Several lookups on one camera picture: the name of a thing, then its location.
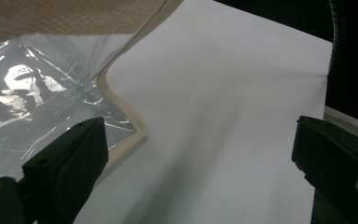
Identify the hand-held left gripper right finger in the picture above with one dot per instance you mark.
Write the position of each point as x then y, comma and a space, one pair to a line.
338, 161

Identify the transparent bag with beige trim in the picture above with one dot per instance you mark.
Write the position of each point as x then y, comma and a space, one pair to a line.
28, 93

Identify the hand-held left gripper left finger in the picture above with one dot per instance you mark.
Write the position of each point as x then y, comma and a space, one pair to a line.
65, 165

